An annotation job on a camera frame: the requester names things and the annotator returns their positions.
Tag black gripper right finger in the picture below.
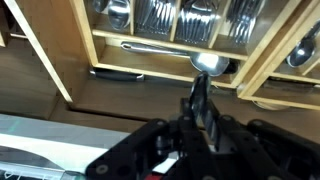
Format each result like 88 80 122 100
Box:
209 99 320 180

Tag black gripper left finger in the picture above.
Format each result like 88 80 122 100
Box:
85 98 214 180

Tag open wooden drawer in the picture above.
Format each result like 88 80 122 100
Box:
0 0 320 144

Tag round silver utensil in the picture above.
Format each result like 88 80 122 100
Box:
252 100 285 112

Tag small wooden cutlery organizer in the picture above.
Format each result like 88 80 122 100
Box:
237 0 320 112

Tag large wooden cutlery organizer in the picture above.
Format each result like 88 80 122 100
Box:
69 0 303 89

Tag small silver teaspoon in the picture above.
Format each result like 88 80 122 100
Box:
285 19 320 68

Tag large silver serving spoon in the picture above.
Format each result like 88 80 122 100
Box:
120 41 231 78

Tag stacked silver forks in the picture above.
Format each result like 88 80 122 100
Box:
134 0 177 36
225 0 266 46
175 0 222 44

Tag silver tablespoon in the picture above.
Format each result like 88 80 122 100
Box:
91 0 109 14
107 0 132 30

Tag black-handled utensil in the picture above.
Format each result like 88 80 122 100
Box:
89 68 146 83

